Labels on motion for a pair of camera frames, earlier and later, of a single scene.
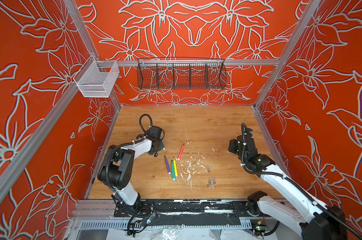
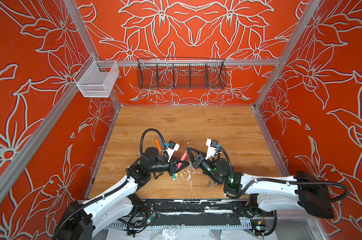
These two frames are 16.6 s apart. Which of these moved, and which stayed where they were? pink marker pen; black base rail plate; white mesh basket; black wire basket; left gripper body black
Moved: left gripper body black; pink marker pen
Stayed: black base rail plate; white mesh basket; black wire basket
